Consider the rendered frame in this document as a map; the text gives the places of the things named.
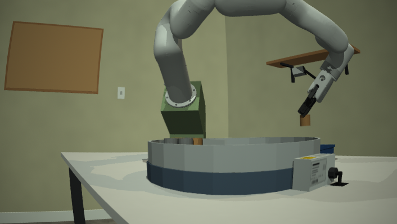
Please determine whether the bronze bushing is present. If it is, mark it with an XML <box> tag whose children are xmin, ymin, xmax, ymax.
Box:
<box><xmin>192</xmin><ymin>138</ymin><xmax>202</xmax><ymax>145</ymax></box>
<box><xmin>300</xmin><ymin>114</ymin><xmax>310</xmax><ymax>126</ymax></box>

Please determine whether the blue plastic crate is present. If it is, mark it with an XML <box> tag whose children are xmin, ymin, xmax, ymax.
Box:
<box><xmin>320</xmin><ymin>145</ymin><xmax>335</xmax><ymax>154</ymax></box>

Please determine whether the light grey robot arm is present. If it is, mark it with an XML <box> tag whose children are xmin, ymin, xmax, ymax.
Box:
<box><xmin>154</xmin><ymin>0</ymin><xmax>354</xmax><ymax>108</ymax></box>

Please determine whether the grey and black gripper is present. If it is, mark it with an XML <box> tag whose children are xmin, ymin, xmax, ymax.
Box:
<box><xmin>298</xmin><ymin>67</ymin><xmax>337</xmax><ymax>117</ymax></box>

